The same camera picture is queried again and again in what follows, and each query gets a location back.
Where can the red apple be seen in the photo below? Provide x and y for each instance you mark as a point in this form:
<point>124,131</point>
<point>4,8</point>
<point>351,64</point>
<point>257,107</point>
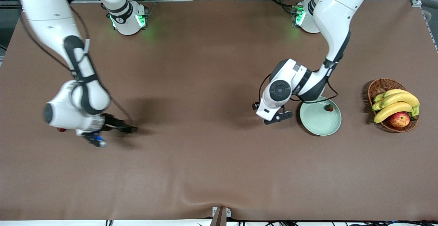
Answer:
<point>399,120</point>

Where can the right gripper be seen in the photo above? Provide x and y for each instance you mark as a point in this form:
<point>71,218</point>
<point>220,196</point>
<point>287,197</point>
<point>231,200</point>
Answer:
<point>111,122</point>

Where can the small red strawberry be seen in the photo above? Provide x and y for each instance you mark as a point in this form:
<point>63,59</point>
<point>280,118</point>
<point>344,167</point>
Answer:
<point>62,129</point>
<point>329,108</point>

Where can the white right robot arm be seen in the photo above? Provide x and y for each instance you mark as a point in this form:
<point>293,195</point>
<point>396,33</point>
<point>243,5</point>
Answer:
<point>48,7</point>

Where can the pale green round plate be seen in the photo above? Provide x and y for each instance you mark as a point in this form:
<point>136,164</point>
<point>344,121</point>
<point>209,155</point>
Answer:
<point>318,121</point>

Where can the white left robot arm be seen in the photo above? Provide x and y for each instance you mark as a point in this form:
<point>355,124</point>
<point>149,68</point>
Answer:
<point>335,10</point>

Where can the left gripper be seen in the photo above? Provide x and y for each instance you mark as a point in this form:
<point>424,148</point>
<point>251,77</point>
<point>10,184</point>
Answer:
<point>253,106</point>

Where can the metal clamp bracket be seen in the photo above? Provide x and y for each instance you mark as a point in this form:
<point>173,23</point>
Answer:
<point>228,212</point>

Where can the brown wicker basket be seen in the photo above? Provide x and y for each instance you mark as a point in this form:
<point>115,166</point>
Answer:
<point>381,85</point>

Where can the brown table mat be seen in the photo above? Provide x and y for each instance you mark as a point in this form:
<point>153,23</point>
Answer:
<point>219,167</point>

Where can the brown camera pole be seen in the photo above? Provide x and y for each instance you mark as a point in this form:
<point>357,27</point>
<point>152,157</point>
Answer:
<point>219,219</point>

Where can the yellow banana bunch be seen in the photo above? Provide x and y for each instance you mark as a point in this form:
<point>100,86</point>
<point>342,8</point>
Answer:
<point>393,109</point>

